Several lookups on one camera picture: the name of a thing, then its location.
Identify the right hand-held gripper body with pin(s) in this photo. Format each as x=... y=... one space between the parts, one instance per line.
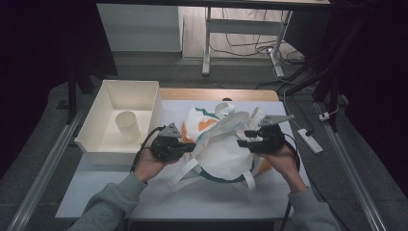
x=271 y=139

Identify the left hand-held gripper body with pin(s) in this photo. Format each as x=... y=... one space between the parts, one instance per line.
x=166 y=147

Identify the white tote bag coloured patches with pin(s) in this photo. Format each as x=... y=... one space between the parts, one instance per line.
x=221 y=154

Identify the white paper cup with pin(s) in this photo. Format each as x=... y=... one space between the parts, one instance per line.
x=128 y=126

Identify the white plastic bin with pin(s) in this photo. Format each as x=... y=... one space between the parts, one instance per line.
x=96 y=128

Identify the person's left hand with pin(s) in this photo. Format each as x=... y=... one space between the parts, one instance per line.
x=147 y=166

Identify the person's right hand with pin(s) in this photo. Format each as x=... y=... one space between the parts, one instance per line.
x=287 y=163

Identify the white power strip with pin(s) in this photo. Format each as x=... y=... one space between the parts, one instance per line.
x=310 y=141

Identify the small white adapter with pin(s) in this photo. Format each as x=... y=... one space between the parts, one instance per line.
x=324 y=116

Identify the black stand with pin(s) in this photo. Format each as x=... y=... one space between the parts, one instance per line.
x=332 y=96
x=72 y=96

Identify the white-legged desk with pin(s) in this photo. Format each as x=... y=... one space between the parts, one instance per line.
x=240 y=26

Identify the white cabinet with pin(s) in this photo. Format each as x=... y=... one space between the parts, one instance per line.
x=141 y=29

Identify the metal rail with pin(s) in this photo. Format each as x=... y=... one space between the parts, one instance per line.
x=352 y=173
x=45 y=173

